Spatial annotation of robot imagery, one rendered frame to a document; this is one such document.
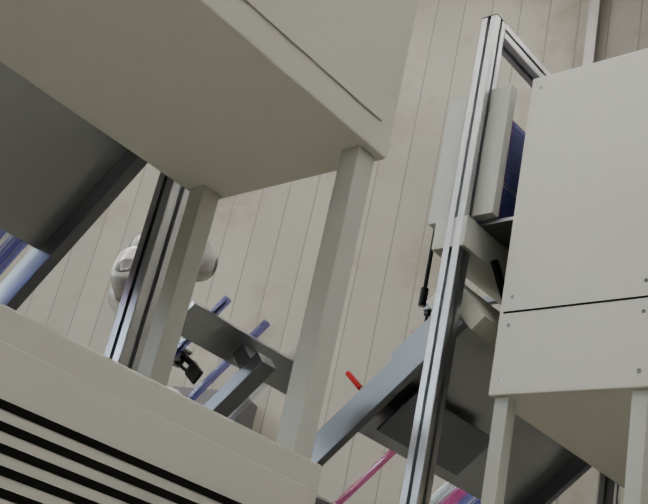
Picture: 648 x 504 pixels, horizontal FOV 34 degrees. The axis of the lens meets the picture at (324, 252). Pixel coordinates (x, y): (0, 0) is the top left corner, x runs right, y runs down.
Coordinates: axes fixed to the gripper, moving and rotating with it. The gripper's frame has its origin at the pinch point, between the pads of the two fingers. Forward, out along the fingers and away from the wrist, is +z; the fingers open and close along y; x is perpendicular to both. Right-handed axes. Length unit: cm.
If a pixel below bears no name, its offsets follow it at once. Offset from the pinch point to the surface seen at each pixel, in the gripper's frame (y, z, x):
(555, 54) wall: 406, -402, -226
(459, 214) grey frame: 26, 9, -58
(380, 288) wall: 374, -360, -17
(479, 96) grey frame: 26, -9, -82
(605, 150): 30, 25, -85
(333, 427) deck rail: 30.2, 14.0, -8.0
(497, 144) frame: 28, 2, -75
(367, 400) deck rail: 30.1, 16.8, -17.0
